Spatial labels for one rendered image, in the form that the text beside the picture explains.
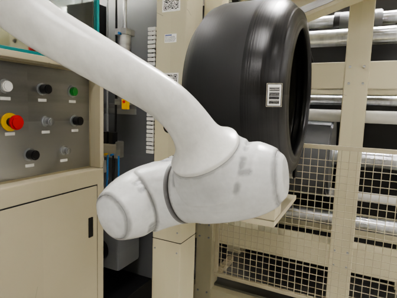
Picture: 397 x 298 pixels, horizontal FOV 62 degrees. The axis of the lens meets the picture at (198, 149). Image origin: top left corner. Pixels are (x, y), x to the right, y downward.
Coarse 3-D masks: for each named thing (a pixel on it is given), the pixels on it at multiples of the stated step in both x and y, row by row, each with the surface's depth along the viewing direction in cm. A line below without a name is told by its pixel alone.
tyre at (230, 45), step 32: (256, 0) 101; (288, 0) 100; (224, 32) 92; (256, 32) 88; (288, 32) 89; (192, 64) 94; (224, 64) 89; (256, 64) 86; (288, 64) 89; (224, 96) 90; (256, 96) 86; (288, 96) 91; (256, 128) 89; (288, 128) 94; (288, 160) 101
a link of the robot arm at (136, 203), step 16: (128, 176) 51; (144, 176) 50; (160, 176) 50; (112, 192) 48; (128, 192) 48; (144, 192) 49; (160, 192) 49; (96, 208) 50; (112, 208) 47; (128, 208) 47; (144, 208) 48; (160, 208) 49; (112, 224) 48; (128, 224) 47; (144, 224) 48; (160, 224) 50; (176, 224) 51
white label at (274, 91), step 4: (268, 84) 85; (272, 84) 85; (276, 84) 85; (280, 84) 85; (268, 88) 85; (272, 88) 85; (276, 88) 85; (280, 88) 85; (268, 92) 85; (272, 92) 85; (276, 92) 85; (280, 92) 85; (268, 96) 86; (272, 96) 85; (276, 96) 85; (280, 96) 85; (268, 100) 86; (272, 100) 86; (276, 100) 86; (280, 100) 85; (268, 104) 86; (272, 104) 86; (276, 104) 86; (280, 104) 86
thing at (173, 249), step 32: (160, 0) 120; (192, 0) 118; (160, 32) 121; (192, 32) 120; (160, 64) 122; (160, 128) 125; (160, 160) 126; (192, 224) 133; (160, 256) 130; (192, 256) 136; (160, 288) 132; (192, 288) 138
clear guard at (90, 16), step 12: (48, 0) 101; (60, 0) 104; (72, 0) 108; (84, 0) 113; (96, 0) 117; (72, 12) 109; (84, 12) 114; (96, 12) 118; (96, 24) 118; (0, 36) 88; (12, 36) 91; (12, 48) 91; (24, 48) 95
